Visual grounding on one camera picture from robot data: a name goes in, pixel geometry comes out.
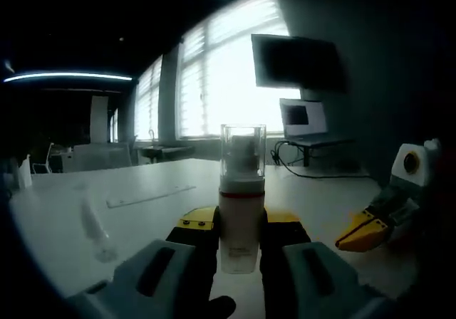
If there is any white pump bottle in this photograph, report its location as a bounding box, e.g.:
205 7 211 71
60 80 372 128
217 124 267 274

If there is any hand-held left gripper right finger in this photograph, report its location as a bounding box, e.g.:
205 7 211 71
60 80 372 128
261 207 393 319

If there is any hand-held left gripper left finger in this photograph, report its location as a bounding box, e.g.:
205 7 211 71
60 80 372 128
66 206 220 319

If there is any dark laptop stand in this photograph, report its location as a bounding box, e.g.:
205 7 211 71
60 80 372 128
283 135 356 167

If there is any ceiling light strip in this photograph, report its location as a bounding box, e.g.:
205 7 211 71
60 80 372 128
3 71 133 84

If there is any person's left hand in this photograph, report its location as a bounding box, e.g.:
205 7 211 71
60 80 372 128
207 295 237 319

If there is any wide clear bottle cover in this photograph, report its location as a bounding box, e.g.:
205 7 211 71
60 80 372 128
219 124 267 184

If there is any window side counter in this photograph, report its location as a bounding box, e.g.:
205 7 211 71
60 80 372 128
133 130 196 164

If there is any white office chair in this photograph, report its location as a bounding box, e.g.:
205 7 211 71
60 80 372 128
31 142 55 174

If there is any dark monitor screen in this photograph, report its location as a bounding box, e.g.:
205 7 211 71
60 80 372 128
251 33 348 94

